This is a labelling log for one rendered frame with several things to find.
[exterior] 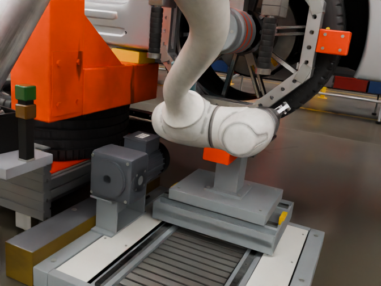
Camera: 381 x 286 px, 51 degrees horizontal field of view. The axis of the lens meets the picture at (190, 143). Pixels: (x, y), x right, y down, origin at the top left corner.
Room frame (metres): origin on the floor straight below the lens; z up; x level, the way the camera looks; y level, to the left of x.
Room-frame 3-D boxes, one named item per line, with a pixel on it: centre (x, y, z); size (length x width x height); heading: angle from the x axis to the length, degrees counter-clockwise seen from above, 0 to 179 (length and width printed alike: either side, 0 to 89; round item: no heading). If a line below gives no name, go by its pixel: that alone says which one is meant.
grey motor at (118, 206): (1.47, 0.19, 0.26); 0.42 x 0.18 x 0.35; 157
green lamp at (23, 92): (1.04, 0.45, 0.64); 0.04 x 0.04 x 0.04; 67
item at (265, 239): (1.54, -0.18, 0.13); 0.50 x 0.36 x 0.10; 67
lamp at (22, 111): (1.04, 0.45, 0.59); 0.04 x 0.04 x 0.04; 67
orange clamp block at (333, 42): (1.27, -0.40, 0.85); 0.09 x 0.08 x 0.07; 67
